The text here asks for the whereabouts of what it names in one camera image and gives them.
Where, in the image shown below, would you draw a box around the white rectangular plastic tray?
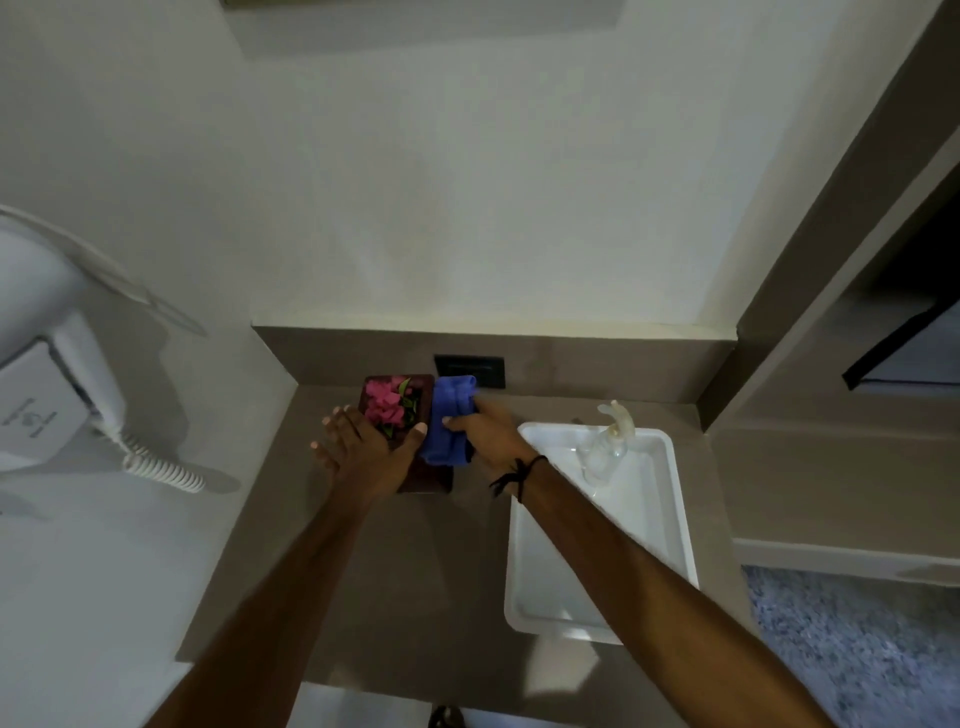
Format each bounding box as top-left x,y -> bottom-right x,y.
504,421 -> 700,646

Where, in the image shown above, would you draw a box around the white wall hair dryer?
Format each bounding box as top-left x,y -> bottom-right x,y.
0,206 -> 207,451

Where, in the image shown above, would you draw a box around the person's left forearm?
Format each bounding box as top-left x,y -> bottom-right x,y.
146,487 -> 399,728

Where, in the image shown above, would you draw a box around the dark brown wooden tray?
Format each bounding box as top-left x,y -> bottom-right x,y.
358,374 -> 456,496

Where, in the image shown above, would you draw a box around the blue cleaning cloth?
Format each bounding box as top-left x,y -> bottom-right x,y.
417,375 -> 480,468

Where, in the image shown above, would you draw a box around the person's left hand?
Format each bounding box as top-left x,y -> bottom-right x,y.
309,405 -> 429,516

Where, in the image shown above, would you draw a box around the person's right hand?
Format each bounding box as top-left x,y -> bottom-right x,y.
442,393 -> 543,486

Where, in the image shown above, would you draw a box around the white hair dryer holder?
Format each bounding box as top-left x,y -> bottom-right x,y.
0,337 -> 99,474

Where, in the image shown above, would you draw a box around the black bar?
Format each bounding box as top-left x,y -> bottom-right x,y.
842,296 -> 960,391

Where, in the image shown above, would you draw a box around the white coiled cord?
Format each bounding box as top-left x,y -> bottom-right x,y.
93,420 -> 206,495

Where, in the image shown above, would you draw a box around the black string wristband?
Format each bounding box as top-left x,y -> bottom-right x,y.
489,454 -> 550,502

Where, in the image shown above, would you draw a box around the person's right forearm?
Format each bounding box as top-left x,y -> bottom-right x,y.
495,456 -> 830,728

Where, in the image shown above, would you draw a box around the black wall socket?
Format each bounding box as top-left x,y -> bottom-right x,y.
433,354 -> 507,391

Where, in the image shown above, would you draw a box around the pink flowers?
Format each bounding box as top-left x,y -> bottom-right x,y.
364,376 -> 421,440

